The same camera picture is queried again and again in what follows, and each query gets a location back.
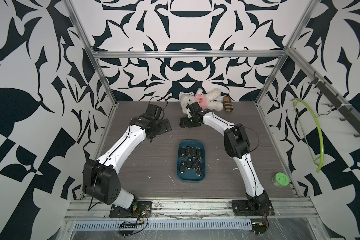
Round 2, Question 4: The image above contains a black VW key fob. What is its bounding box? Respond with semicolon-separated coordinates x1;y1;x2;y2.
192;159;201;171
180;148;187;159
179;161;187;174

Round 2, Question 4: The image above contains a black chrome smart key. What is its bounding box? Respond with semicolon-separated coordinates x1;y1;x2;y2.
196;165;203;177

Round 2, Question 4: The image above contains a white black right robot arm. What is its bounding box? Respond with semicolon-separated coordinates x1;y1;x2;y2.
180;103;273;217

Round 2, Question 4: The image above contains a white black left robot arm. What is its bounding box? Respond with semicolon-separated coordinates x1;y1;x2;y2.
82;103;172;214

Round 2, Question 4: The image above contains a teal plastic storage tray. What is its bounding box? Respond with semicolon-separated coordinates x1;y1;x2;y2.
177;140;206;183

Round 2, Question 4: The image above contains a white teddy bear pink shirt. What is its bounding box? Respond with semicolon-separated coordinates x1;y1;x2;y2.
180;88;224;115

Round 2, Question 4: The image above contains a brown plaid cylinder toy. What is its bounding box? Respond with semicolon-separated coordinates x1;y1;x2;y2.
223;96;233;113

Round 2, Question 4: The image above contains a green tape roll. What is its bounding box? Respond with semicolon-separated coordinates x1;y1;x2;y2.
272;173;290;188

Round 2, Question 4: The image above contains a white cable duct strip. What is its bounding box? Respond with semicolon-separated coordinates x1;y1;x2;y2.
73;219;252;231

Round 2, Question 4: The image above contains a green hose loop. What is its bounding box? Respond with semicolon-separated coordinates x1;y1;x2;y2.
290;97;325;174

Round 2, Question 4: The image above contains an aluminium frame post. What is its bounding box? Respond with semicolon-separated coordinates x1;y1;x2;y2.
63;0;118;107

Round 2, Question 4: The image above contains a black wall hook rail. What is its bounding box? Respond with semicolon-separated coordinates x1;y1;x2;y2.
309;71;360;138

